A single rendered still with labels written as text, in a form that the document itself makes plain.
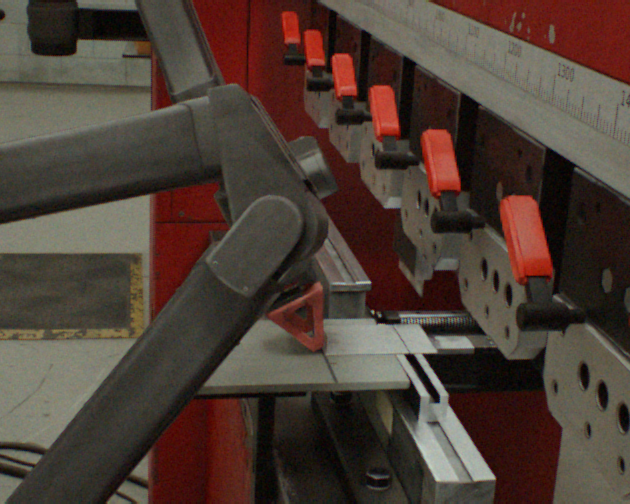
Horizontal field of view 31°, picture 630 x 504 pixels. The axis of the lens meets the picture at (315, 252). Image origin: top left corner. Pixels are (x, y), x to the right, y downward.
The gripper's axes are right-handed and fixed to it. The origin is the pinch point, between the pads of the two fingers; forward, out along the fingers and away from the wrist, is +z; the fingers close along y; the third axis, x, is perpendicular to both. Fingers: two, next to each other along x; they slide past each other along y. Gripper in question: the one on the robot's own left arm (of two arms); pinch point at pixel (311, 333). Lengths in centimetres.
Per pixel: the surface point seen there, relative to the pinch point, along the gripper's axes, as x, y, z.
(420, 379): -8.6, -8.2, 7.0
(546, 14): -25, -44, -33
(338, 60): -16.4, 8.6, -25.1
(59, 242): 87, 347, 65
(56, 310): 84, 265, 66
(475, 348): -16.1, -2.8, 9.4
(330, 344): -1.4, -0.7, 1.9
